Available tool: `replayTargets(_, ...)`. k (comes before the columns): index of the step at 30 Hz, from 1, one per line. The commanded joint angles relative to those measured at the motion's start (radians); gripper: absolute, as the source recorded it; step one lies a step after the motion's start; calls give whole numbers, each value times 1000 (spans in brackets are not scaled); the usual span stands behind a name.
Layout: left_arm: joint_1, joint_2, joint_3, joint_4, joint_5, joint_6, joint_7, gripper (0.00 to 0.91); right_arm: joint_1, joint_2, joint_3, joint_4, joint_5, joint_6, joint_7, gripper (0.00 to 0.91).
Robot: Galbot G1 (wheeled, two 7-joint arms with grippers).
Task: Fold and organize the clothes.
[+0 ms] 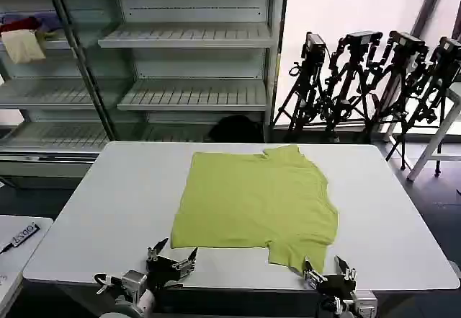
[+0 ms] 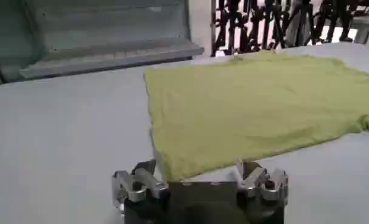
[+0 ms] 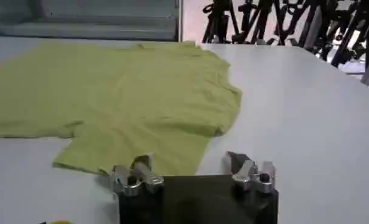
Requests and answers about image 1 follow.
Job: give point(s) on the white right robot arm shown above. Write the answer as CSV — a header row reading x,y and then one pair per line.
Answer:
x,y
363,303

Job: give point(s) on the lime green shirt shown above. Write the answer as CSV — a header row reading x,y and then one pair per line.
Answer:
x,y
252,202

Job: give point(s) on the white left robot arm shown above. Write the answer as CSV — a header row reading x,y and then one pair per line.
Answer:
x,y
138,296

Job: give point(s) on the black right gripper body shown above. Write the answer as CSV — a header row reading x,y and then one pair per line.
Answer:
x,y
335,285

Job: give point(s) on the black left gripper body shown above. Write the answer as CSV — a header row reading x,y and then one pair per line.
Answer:
x,y
162,269

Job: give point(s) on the black label plate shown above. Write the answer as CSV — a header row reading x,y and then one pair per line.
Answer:
x,y
21,237

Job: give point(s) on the large white table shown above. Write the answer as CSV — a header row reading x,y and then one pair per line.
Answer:
x,y
108,206

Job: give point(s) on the small white side table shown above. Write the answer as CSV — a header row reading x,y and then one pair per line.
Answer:
x,y
21,260

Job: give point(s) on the white stool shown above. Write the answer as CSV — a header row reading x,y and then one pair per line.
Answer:
x,y
456,92

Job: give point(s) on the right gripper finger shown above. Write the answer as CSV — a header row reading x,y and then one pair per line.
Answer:
x,y
311,274
346,273

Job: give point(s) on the white empty display shelf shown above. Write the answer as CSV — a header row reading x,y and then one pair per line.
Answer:
x,y
194,91

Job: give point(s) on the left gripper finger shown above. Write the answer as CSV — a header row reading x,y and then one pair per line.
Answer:
x,y
154,252
187,264

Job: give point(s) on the grey rack with cloths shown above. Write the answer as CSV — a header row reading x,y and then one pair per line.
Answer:
x,y
47,91

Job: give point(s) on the black bag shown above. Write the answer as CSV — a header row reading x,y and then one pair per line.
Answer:
x,y
234,128

